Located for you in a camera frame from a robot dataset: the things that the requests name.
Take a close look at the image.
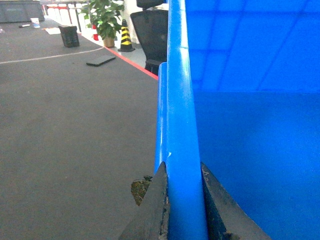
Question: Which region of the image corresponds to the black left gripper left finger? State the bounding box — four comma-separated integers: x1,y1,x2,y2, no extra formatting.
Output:
119,162,170,240

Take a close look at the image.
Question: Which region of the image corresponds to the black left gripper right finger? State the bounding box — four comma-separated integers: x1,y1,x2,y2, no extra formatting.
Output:
201,163,271,240

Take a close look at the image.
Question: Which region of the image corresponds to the large blue plastic crate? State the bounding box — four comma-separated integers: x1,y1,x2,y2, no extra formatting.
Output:
156,0,320,240

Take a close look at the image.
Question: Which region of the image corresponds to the flat black pad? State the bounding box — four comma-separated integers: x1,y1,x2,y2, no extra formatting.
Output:
85,55,116,67

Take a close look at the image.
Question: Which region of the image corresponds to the yellow black traffic cone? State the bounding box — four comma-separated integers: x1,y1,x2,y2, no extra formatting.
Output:
118,19,135,53

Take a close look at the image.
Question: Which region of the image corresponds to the black office chair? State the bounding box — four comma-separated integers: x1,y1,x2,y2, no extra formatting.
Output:
130,0,169,75

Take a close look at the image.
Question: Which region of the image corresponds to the black crate on mat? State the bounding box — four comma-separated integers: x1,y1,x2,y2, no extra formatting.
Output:
58,25,80,48

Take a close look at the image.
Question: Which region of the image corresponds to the green potted plant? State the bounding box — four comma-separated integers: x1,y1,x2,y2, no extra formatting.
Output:
80,0,125,48

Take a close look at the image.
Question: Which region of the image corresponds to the white paper sheet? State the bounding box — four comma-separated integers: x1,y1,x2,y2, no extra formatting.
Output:
43,27,61,35

